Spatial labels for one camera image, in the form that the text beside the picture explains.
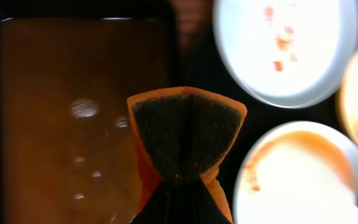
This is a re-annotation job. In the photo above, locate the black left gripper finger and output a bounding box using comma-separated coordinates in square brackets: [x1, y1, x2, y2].
[131, 179, 230, 224]

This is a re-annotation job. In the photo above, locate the orange green scrub sponge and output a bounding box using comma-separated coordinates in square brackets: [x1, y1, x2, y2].
[127, 86, 247, 223]

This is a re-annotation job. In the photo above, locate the light blue plate bottom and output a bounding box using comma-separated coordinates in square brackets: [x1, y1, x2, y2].
[233, 121, 358, 224]

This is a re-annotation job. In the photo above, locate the light blue plate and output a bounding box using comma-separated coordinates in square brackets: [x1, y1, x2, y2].
[213, 0, 358, 109]
[233, 121, 358, 224]

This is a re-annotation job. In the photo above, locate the light blue plate top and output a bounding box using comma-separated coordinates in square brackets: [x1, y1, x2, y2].
[213, 0, 358, 109]

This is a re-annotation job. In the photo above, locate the black rectangular water tray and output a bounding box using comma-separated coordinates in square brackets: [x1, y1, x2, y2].
[0, 1, 176, 223]

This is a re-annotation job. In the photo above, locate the round black serving tray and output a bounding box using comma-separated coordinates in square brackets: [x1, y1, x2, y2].
[184, 25, 345, 209]

